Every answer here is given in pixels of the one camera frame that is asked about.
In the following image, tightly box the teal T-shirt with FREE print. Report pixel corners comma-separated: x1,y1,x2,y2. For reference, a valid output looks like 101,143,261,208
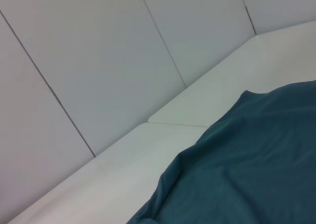
126,79,316,224

